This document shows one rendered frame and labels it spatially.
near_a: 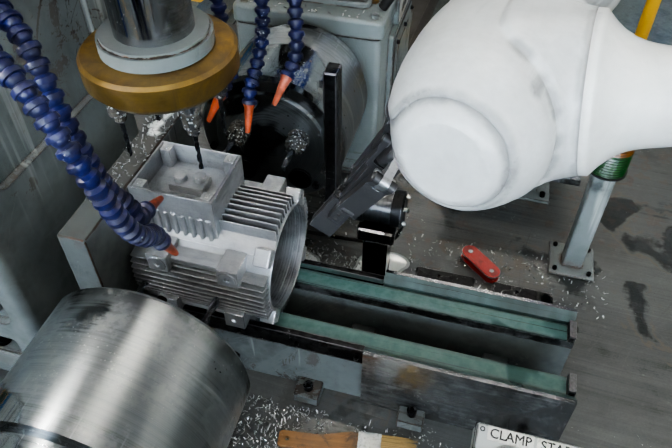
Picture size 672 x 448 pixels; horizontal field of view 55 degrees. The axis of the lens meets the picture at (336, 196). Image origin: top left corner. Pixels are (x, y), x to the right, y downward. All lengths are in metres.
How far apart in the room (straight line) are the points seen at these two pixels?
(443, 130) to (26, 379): 0.50
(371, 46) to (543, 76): 0.83
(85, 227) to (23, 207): 0.11
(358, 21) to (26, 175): 0.60
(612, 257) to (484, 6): 0.95
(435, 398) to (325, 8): 0.69
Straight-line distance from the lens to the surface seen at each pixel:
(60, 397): 0.68
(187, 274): 0.89
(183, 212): 0.87
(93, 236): 0.84
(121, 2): 0.71
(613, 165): 1.09
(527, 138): 0.35
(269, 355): 1.02
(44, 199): 0.96
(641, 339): 1.21
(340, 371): 1.00
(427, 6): 3.73
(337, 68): 0.87
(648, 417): 1.13
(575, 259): 1.25
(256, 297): 0.87
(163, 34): 0.72
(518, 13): 0.40
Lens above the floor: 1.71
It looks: 43 degrees down
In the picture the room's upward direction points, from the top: straight up
